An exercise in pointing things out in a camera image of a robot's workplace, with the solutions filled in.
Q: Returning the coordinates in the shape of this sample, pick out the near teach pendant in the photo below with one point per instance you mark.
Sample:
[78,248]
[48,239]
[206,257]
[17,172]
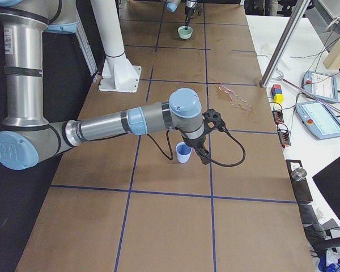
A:
[319,120]

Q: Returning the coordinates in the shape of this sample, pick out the light green bowl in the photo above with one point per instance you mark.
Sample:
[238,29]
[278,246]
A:
[185,32]

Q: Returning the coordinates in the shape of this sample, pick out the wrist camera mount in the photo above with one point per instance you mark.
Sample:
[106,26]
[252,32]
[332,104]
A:
[212,121]

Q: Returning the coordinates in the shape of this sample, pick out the black metal base plate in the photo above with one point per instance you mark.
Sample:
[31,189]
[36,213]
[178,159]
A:
[300,188]

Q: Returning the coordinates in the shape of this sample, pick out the blue cube block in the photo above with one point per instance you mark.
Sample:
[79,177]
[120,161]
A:
[276,92]

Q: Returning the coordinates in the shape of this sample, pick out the red cube block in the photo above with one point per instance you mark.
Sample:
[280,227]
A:
[276,86]

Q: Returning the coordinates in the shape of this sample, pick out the teach pendant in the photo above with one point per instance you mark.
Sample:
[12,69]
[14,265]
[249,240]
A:
[321,85]
[319,120]

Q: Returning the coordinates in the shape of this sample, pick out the yellow cube block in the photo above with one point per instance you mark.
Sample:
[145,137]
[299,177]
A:
[278,98]

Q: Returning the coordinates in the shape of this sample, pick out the blue-grey plastic cup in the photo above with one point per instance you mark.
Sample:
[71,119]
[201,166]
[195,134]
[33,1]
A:
[183,152]

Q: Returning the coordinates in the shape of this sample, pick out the silver metal cylinder weight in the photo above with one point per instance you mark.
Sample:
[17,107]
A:
[298,174]

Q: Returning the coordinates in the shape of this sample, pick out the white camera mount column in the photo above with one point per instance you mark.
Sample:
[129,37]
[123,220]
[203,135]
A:
[118,74]

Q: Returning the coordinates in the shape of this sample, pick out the aluminium frame post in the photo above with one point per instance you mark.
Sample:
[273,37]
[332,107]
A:
[285,38]

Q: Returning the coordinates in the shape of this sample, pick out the far teach pendant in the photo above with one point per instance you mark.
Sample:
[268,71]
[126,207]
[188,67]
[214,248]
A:
[321,85]

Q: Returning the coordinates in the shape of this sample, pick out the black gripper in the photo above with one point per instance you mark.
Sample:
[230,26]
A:
[198,142]
[189,7]

